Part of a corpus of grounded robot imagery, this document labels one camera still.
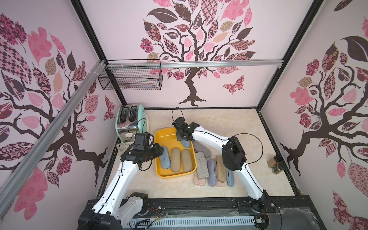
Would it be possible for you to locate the black base frame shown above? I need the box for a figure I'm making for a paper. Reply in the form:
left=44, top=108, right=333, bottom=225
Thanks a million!
left=77, top=195, right=327, bottom=230

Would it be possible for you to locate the black wire basket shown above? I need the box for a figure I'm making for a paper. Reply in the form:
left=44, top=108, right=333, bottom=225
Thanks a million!
left=98, top=58, right=163, bottom=90

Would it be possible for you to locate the tan glasses case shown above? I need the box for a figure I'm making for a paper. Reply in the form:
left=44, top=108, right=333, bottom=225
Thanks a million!
left=215, top=156, right=227, bottom=183
left=171, top=148, right=181, bottom=173

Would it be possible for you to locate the lavender glasses case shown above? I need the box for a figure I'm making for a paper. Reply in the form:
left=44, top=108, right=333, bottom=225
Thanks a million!
left=207, top=159, right=217, bottom=187

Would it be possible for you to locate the beige glasses case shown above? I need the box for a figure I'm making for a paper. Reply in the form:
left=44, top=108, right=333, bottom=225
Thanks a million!
left=181, top=149, right=193, bottom=173

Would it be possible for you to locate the pink glasses case left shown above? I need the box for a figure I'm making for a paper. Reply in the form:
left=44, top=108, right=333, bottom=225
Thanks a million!
left=194, top=171, right=206, bottom=187

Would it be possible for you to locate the horizontal aluminium rail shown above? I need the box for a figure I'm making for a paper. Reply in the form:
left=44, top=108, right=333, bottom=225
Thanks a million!
left=107, top=59, right=284, bottom=69

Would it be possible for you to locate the pink glasses case right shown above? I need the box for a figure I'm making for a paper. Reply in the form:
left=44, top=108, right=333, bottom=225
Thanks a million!
left=216, top=181, right=228, bottom=187

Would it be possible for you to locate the diagonal aluminium rail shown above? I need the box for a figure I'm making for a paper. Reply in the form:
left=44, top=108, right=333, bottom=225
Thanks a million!
left=1, top=60, right=106, bottom=215

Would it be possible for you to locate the brown spice jar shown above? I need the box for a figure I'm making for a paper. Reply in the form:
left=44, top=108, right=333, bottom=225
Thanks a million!
left=267, top=155, right=283, bottom=168

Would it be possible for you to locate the dark spice jar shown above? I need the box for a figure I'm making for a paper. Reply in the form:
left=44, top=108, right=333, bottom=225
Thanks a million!
left=272, top=162, right=287, bottom=174

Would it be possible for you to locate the mint green chrome toaster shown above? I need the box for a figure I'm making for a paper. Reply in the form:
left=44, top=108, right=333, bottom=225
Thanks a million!
left=115, top=104, right=150, bottom=144

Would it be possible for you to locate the white slotted cable duct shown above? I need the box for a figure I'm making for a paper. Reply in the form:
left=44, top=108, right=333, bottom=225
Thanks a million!
left=126, top=216, right=255, bottom=230

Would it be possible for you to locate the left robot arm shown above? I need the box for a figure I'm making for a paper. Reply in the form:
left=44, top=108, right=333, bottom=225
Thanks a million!
left=77, top=132, right=164, bottom=230

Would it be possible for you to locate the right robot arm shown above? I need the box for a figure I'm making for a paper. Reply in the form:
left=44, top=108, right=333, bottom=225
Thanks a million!
left=172, top=117, right=273, bottom=213

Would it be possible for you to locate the pink glasses case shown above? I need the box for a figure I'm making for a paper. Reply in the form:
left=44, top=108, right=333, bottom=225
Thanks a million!
left=216, top=181, right=228, bottom=187
left=194, top=171, right=206, bottom=187

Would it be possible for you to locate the grey rectangular glasses case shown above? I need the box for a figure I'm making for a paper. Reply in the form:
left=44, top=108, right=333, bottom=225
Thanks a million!
left=195, top=152, right=209, bottom=180

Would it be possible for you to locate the white toaster plug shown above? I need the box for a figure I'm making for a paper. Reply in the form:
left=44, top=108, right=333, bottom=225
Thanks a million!
left=116, top=143, right=130, bottom=152

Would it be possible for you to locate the yellow plastic storage tray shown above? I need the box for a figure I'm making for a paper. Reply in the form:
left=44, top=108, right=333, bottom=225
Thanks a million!
left=155, top=127, right=197, bottom=179

